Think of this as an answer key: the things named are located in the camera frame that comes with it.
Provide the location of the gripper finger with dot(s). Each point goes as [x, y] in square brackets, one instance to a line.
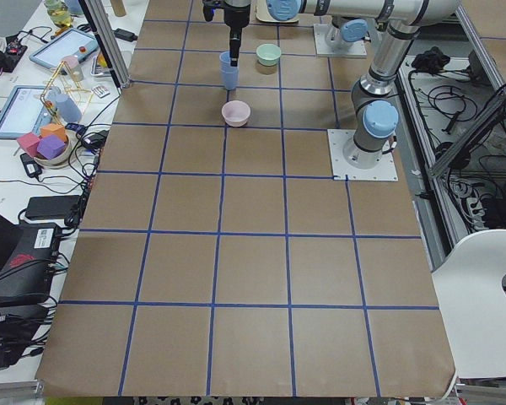
[234, 46]

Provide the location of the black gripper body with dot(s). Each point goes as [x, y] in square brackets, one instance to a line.
[234, 18]

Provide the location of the blue cup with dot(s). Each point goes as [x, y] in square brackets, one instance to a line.
[226, 65]
[230, 77]

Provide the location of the mint green bowl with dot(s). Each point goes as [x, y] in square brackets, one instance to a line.
[268, 55]

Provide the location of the pink bowl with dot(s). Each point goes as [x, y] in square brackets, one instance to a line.
[236, 113]

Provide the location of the far teach pendant tablet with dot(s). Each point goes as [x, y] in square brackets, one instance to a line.
[71, 42]

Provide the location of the teach pendant tablet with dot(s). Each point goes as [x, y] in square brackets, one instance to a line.
[23, 112]
[71, 42]

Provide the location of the pink cup on desk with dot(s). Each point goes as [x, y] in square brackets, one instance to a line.
[72, 68]

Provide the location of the light blue bottle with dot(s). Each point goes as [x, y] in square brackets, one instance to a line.
[66, 107]

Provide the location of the bowl of foam blocks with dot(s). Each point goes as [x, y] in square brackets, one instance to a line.
[50, 148]

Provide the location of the near teach pendant tablet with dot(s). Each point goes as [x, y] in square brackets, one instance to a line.
[23, 112]

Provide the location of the black power adapter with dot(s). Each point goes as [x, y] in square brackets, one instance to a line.
[31, 168]

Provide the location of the black laptop computer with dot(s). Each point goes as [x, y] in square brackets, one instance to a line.
[28, 253]

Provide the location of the white chair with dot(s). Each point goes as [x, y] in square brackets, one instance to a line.
[473, 304]

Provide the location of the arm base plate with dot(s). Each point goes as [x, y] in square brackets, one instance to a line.
[357, 50]
[349, 163]

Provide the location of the gold wire rack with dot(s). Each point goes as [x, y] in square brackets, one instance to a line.
[61, 83]

